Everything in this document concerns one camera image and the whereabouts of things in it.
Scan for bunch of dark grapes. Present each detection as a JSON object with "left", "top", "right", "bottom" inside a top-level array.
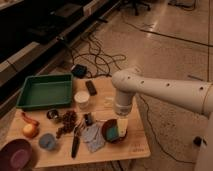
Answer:
[{"left": 56, "top": 110, "right": 77, "bottom": 139}]

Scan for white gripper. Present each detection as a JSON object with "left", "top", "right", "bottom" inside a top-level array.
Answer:
[{"left": 114, "top": 101, "right": 132, "bottom": 137}]

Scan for green plastic tray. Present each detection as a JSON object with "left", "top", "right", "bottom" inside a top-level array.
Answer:
[{"left": 16, "top": 74, "right": 73, "bottom": 111}]

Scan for small dark can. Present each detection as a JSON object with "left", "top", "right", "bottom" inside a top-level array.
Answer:
[{"left": 84, "top": 113, "right": 93, "bottom": 126}]

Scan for wooden table board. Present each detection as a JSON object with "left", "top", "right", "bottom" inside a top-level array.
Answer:
[{"left": 4, "top": 76, "right": 152, "bottom": 169}]

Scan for white plastic cup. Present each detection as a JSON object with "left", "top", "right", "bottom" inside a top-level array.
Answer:
[{"left": 74, "top": 91, "right": 90, "bottom": 109}]

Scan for black floor cables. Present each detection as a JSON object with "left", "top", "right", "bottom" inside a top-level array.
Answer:
[{"left": 56, "top": 33, "right": 141, "bottom": 88}]

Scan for black power adapter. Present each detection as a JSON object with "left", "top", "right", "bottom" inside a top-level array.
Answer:
[{"left": 71, "top": 64, "right": 87, "bottom": 79}]

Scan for black remote control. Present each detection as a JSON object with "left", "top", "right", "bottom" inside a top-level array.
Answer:
[{"left": 85, "top": 80, "right": 97, "bottom": 96}]

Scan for blue small bowl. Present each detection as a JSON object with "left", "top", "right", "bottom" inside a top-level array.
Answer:
[{"left": 39, "top": 133, "right": 56, "bottom": 151}]

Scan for black handled knife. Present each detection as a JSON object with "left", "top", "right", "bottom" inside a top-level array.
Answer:
[{"left": 71, "top": 124, "right": 81, "bottom": 159}]

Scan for small metal cup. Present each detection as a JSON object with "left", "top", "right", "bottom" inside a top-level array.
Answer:
[{"left": 46, "top": 109, "right": 60, "bottom": 122}]

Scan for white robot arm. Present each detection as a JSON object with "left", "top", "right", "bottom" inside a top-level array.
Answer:
[{"left": 111, "top": 68, "right": 213, "bottom": 171}]

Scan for red chili pepper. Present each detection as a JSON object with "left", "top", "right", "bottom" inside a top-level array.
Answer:
[{"left": 21, "top": 112, "right": 40, "bottom": 126}]

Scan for purple bowl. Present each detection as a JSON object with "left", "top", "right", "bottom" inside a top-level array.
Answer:
[{"left": 0, "top": 139, "right": 32, "bottom": 171}]

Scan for grey blue towel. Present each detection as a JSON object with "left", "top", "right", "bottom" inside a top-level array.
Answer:
[{"left": 81, "top": 123, "right": 105, "bottom": 153}]

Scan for dark bowl with teal sponge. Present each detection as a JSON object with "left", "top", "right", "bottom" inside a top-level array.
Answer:
[{"left": 101, "top": 119, "right": 126, "bottom": 144}]

